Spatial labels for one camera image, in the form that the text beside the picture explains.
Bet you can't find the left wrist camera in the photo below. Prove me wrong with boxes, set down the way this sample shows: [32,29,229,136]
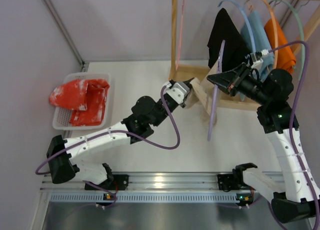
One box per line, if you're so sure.
[165,81,191,105]

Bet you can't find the wooden clothes rack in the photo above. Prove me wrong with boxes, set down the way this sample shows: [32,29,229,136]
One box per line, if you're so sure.
[169,0,320,111]

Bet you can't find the purple cable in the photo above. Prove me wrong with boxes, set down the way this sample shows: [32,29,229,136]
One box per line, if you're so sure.
[34,86,181,208]
[262,41,320,230]

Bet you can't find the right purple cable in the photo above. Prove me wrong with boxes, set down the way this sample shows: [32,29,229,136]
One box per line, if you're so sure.
[262,41,320,230]

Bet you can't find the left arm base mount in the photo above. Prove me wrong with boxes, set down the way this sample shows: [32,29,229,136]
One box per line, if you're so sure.
[98,174,129,190]

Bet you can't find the orange trousers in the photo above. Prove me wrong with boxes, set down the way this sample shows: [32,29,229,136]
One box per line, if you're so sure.
[264,19,297,74]

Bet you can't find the aluminium rail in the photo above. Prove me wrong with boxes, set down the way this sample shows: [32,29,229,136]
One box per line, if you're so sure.
[41,171,286,191]

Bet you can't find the light blue trousers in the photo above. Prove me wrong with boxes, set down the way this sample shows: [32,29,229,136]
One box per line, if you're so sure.
[240,11,275,82]

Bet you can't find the red white cloth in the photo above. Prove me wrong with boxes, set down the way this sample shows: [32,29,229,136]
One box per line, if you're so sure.
[49,79,110,127]

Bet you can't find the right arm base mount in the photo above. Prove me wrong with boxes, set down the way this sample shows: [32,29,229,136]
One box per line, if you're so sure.
[217,174,241,192]

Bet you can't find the green hanger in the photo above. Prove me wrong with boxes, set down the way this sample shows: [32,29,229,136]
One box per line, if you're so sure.
[270,0,306,80]

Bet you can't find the orange hanger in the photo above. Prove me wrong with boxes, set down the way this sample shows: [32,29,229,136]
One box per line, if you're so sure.
[248,0,286,70]

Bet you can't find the pink hanger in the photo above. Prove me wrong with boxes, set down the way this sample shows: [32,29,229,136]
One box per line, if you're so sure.
[175,0,186,71]

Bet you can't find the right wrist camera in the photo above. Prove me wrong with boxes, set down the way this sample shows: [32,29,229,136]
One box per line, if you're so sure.
[249,49,271,70]

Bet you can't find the black trousers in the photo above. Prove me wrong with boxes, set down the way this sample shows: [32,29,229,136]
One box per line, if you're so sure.
[207,8,251,72]

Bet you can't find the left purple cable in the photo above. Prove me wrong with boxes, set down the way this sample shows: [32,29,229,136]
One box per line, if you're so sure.
[34,86,181,208]

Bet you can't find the beige trousers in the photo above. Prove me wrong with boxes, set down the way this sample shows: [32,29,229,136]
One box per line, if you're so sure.
[185,62,218,126]

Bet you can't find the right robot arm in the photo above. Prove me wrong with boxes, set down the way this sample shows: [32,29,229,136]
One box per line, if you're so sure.
[207,64,320,223]

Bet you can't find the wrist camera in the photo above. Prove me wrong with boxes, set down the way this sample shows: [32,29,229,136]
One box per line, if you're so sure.
[165,81,191,105]
[249,49,271,70]

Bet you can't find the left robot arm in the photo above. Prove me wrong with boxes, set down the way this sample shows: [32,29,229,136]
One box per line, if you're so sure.
[46,80,192,187]

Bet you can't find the white plastic basket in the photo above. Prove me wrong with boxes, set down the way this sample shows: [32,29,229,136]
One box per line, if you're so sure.
[52,72,115,131]

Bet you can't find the grey cable duct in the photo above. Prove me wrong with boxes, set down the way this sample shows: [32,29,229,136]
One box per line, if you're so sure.
[50,191,240,203]

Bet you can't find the purple hanger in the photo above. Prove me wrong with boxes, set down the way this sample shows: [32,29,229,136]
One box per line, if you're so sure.
[207,40,226,141]

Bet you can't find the blue hanger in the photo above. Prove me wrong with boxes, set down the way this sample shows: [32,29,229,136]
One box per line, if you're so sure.
[218,0,257,52]

